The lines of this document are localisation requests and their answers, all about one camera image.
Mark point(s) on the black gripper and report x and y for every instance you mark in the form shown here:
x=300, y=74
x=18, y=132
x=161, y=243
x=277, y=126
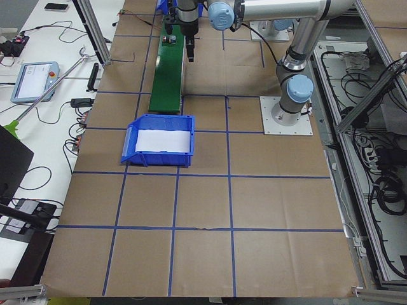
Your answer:
x=188, y=28

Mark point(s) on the red mushroom push button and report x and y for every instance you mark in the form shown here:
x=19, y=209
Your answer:
x=169, y=39

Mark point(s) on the right blue plastic bin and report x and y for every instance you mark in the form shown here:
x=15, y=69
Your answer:
x=163, y=7

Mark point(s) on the blue plastic bin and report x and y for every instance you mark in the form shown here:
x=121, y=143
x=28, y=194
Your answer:
x=158, y=122
x=163, y=7

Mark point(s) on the green conveyor belt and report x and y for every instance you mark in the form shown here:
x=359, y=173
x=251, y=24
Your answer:
x=168, y=79

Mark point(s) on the left blue plastic bin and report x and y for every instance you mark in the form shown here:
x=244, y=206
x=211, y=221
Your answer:
x=158, y=122

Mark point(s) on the white foam pad left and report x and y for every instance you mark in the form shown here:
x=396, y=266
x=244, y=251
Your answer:
x=163, y=141

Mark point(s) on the black handheld device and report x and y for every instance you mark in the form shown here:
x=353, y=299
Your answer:
x=92, y=78

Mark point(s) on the black power adapter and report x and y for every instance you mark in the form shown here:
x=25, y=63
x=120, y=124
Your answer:
x=81, y=102

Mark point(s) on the black smartphone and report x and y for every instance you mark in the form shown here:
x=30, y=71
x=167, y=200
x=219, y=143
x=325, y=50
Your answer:
x=56, y=7

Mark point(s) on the blue teach pendant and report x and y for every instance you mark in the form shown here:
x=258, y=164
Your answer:
x=33, y=80

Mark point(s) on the grabber reacher tool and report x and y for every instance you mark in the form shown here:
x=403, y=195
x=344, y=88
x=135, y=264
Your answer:
x=12, y=127

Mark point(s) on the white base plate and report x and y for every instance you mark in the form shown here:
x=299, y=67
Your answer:
x=282, y=36
x=278, y=122

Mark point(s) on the aluminium frame post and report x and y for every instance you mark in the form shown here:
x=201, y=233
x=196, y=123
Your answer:
x=89, y=21

